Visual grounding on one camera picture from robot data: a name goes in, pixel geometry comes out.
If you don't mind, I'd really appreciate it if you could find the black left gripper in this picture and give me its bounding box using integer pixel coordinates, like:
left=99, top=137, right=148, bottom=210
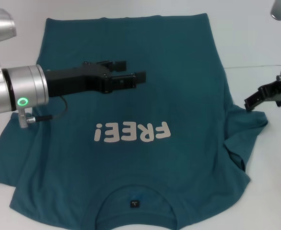
left=44, top=59, right=148, bottom=98

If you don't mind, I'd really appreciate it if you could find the teal blue printed t-shirt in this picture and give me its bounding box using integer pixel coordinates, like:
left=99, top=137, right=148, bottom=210
left=0, top=13, right=269, bottom=230

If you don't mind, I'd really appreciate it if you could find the left arm cable with connector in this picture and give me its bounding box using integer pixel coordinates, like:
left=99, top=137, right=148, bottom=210
left=17, top=95, right=68, bottom=129

